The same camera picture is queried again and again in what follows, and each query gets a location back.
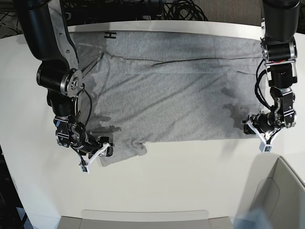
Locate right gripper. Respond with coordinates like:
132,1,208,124
70,132,113,159

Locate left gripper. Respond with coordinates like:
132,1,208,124
244,113,275,135

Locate grey T-shirt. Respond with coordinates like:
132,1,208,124
70,21,261,167

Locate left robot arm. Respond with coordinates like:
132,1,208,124
243,0,301,142

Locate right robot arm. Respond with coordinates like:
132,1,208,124
13,0,104,157

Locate grey storage bin right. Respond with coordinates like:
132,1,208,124
233,157,305,229

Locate grey storage bin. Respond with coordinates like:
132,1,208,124
233,157,305,229
58,210,233,229

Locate grey storage bin front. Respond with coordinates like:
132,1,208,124
58,210,233,229

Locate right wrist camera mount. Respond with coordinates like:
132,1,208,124
79,143,114,174

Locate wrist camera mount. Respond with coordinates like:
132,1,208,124
242,120,281,153
79,143,114,174

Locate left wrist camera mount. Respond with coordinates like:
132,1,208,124
242,120,281,153

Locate black coiled cables background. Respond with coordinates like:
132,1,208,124
142,0,209,21

